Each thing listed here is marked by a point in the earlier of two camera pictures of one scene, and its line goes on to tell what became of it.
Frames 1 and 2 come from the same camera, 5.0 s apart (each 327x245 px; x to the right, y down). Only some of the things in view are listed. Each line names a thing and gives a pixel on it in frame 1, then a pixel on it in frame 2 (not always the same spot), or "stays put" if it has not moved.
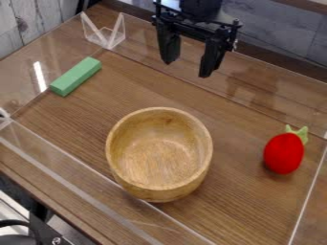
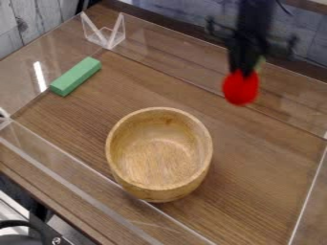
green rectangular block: x=79 y=73 stays put
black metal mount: x=41 y=233 stays put
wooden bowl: x=159 y=151 stays put
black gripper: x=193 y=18 -> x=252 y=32
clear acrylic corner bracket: x=107 y=36 stays put
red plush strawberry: x=284 y=149 -> x=240 y=88
